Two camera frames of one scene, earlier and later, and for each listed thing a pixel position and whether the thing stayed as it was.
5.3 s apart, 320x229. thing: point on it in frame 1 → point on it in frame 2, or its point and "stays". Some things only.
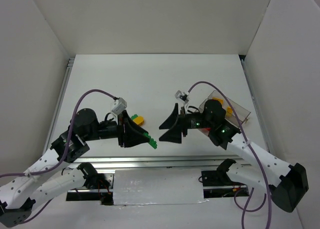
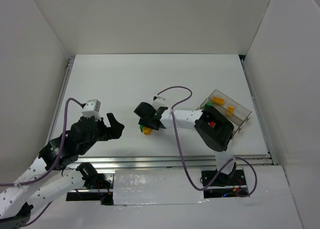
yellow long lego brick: x=220 y=100 stays
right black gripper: x=183 y=124 → x=149 y=124
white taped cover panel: x=162 y=186 stays
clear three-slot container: x=235 y=114 stays
